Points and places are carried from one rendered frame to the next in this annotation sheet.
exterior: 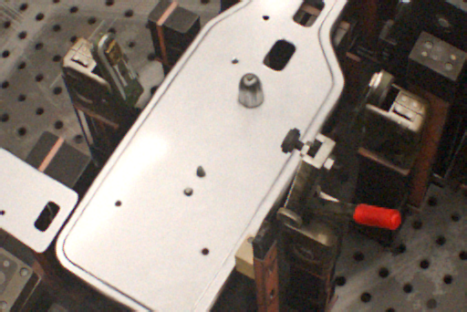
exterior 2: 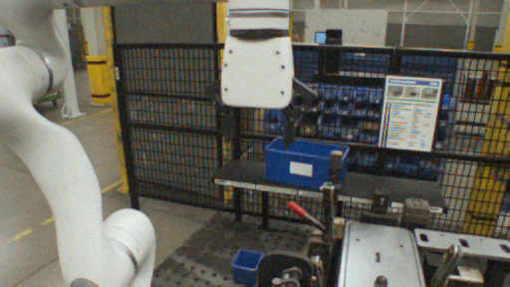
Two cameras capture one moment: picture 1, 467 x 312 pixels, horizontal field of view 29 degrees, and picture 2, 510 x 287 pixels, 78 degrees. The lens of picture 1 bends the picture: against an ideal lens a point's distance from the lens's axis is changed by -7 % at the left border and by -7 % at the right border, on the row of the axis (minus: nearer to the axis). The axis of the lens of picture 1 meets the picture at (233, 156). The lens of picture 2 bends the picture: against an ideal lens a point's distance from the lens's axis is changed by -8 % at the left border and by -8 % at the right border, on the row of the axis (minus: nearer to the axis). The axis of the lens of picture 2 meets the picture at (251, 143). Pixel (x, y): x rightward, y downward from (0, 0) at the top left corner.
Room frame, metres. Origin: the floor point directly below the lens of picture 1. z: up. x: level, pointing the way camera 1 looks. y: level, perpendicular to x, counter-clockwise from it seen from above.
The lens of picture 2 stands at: (1.15, -0.55, 1.61)
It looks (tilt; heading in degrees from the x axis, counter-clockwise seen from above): 19 degrees down; 161
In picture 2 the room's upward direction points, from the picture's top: straight up
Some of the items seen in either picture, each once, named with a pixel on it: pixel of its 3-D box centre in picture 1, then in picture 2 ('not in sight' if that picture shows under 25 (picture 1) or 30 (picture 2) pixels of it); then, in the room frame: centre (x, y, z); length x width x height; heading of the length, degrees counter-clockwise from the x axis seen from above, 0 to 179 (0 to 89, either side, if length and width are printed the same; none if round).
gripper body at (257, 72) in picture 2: not in sight; (258, 66); (0.68, -0.37, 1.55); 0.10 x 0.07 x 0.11; 53
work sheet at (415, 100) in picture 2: not in sight; (408, 114); (0.16, 0.45, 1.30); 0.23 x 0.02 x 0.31; 53
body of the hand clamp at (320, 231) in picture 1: (313, 265); (316, 284); (0.44, -0.09, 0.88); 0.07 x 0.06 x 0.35; 53
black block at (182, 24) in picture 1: (181, 69); not in sight; (0.80, 0.06, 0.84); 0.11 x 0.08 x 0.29; 53
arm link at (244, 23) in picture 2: not in sight; (257, 22); (0.68, -0.37, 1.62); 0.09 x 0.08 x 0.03; 53
